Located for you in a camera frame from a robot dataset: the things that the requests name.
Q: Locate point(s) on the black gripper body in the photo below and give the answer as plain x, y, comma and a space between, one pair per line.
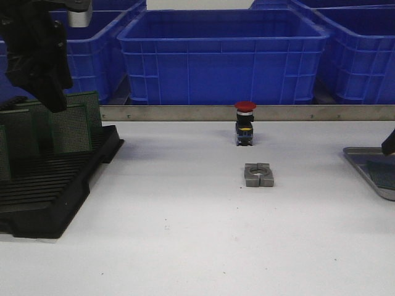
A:
36, 46

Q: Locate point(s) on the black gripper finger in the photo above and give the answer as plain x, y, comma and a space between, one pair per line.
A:
47, 89
388, 145

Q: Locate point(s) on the green perforated circuit board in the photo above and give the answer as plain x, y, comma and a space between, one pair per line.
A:
382, 174
5, 163
40, 123
70, 130
21, 142
91, 101

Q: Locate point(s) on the silver metal tray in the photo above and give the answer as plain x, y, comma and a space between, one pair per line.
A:
358, 158

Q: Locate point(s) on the black slotted board rack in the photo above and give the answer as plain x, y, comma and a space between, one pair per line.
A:
45, 193

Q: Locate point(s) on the blue plastic crate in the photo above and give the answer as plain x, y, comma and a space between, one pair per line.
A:
219, 57
317, 4
107, 5
93, 54
357, 64

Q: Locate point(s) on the blue plastic crate rear left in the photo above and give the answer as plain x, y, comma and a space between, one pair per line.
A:
107, 5

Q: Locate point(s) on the blue plastic crate centre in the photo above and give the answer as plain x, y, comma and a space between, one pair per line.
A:
219, 57

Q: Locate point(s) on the grey metal pipe clamp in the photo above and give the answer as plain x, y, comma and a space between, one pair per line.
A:
258, 175

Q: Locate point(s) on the red emergency stop button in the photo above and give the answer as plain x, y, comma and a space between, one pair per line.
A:
243, 127

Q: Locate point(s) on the blue plastic crate rear right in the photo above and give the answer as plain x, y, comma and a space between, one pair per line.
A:
317, 4

